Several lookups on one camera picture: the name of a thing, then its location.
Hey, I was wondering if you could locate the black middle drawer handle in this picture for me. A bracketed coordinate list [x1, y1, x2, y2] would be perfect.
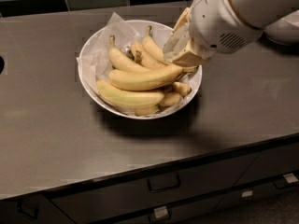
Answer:
[147, 173, 181, 193]

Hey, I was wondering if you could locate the right dark drawer front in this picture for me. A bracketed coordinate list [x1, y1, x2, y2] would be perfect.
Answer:
[236, 143, 299, 185]

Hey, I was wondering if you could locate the small banana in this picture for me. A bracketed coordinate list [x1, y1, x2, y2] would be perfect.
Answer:
[172, 82, 192, 97]
[159, 91, 181, 107]
[134, 105, 160, 116]

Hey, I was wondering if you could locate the lower dark drawer front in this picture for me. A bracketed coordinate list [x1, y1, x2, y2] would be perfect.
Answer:
[91, 176, 299, 224]

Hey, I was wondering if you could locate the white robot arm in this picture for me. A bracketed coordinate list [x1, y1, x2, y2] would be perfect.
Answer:
[163, 0, 299, 66]

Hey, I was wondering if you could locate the small lower right banana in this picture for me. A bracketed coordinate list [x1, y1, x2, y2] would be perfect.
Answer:
[159, 91, 181, 107]

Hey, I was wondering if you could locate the white label on drawer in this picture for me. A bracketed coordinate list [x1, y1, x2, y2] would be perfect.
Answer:
[283, 173, 299, 184]
[154, 206, 169, 219]

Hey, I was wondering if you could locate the long upper middle banana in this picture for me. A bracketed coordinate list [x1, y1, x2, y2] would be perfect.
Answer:
[108, 35, 148, 73]

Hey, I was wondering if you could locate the white label on lower drawer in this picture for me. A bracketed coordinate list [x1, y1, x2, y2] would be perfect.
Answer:
[154, 206, 169, 219]

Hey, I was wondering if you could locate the black right drawer handle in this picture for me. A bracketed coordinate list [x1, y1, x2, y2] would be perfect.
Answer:
[273, 174, 299, 189]

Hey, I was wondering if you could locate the white label on right drawer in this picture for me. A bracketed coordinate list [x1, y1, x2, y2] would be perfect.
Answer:
[283, 173, 299, 184]

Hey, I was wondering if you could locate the black left drawer handle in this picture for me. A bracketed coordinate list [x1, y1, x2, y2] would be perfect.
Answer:
[17, 199, 39, 221]

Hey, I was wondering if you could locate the small white label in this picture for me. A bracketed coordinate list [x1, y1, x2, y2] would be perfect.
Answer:
[241, 190, 253, 198]

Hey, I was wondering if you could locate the front yellow-green banana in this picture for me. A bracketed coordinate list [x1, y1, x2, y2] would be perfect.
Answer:
[96, 80, 164, 108]

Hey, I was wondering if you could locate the white paper liner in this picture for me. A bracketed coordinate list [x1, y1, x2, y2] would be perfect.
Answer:
[76, 11, 200, 118]

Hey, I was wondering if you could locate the middle dark drawer front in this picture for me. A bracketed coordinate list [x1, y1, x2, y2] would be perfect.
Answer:
[53, 154, 255, 224]

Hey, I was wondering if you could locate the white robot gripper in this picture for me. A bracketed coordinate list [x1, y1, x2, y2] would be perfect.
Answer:
[163, 0, 262, 67]

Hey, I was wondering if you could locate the dark drawer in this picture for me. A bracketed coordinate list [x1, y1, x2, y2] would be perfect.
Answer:
[0, 195, 75, 224]
[53, 154, 255, 224]
[236, 143, 299, 185]
[91, 176, 299, 224]

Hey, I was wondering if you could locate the left dark drawer front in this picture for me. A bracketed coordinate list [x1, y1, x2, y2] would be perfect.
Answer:
[0, 195, 75, 224]

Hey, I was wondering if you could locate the black drawer handle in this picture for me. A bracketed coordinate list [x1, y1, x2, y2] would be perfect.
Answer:
[273, 174, 299, 189]
[147, 173, 181, 193]
[17, 199, 39, 221]

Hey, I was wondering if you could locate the white bowl at back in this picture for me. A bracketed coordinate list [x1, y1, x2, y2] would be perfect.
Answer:
[264, 10, 299, 45]

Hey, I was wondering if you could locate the yellow banana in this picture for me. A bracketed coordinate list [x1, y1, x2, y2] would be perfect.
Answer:
[108, 64, 183, 91]
[142, 25, 199, 72]

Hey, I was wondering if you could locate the large white bowl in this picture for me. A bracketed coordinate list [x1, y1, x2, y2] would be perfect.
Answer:
[77, 19, 203, 120]

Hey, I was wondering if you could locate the short back middle banana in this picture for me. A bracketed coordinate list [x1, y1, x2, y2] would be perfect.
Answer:
[131, 41, 164, 70]

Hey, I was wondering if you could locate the small bottom banana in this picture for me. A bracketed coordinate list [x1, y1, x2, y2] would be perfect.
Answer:
[134, 105, 160, 116]

